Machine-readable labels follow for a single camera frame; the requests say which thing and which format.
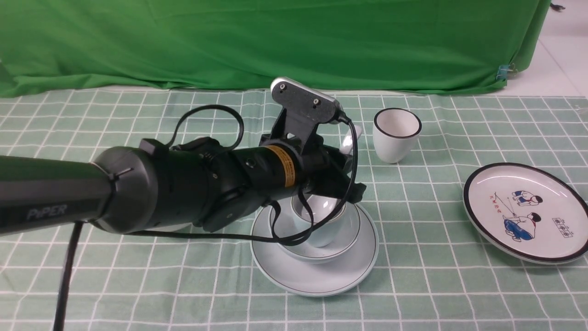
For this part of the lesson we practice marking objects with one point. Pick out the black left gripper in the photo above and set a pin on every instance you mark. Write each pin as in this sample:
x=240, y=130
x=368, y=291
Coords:
x=319, y=169

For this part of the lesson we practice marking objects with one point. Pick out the pale blue cup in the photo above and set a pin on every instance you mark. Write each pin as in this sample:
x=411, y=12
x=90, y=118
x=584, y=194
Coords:
x=321, y=207

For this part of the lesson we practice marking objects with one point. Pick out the pale blue bowl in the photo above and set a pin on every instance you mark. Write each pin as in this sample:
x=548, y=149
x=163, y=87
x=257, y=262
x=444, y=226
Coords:
x=344, y=240

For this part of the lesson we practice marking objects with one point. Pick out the white spoon with print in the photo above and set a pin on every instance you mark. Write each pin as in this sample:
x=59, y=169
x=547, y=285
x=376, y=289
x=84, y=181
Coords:
x=346, y=146

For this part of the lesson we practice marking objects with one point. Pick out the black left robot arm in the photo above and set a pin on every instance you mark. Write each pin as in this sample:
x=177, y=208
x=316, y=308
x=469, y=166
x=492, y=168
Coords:
x=126, y=190

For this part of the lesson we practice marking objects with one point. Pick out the white black-rimmed cup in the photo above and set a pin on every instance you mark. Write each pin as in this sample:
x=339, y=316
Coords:
x=395, y=132

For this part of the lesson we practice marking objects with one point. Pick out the pale blue plate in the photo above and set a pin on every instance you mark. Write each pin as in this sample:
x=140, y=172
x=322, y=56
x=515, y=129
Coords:
x=335, y=276

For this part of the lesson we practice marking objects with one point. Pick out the green checkered tablecloth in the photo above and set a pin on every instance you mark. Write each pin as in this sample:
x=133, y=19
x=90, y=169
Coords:
x=434, y=270

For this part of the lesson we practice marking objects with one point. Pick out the illustrated black-rimmed plate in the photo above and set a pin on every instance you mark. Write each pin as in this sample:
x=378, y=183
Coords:
x=527, y=213

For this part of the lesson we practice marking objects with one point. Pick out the white black-rimmed bowl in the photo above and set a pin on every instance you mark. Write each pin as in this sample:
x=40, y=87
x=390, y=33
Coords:
x=171, y=228

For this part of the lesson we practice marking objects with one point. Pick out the blue binder clip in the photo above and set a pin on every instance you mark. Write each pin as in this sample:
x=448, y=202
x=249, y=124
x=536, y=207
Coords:
x=503, y=72

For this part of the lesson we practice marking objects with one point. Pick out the green backdrop cloth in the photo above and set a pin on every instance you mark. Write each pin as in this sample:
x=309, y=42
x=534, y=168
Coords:
x=417, y=46

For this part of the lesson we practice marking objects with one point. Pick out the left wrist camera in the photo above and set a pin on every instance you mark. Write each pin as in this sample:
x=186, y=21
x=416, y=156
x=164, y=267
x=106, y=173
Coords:
x=303, y=108

